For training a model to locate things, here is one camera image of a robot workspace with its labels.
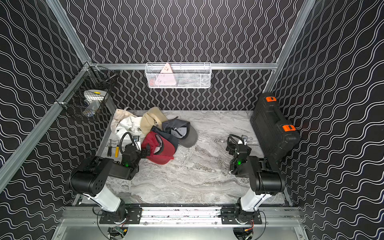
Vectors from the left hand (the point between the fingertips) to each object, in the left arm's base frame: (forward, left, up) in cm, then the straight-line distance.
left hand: (139, 141), depth 94 cm
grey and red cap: (+16, -25, -6) cm, 30 cm away
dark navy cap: (+3, -20, +3) cm, 20 cm away
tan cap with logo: (+22, -4, -1) cm, 23 cm away
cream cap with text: (+25, +24, -4) cm, 35 cm away
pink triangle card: (+29, -15, +28) cm, 43 cm away
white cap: (+15, +11, -2) cm, 19 cm away
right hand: (+5, -63, -1) cm, 63 cm away
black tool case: (-1, -79, +15) cm, 80 cm away
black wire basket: (+10, +24, +27) cm, 38 cm away
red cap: (-3, -14, -5) cm, 15 cm away
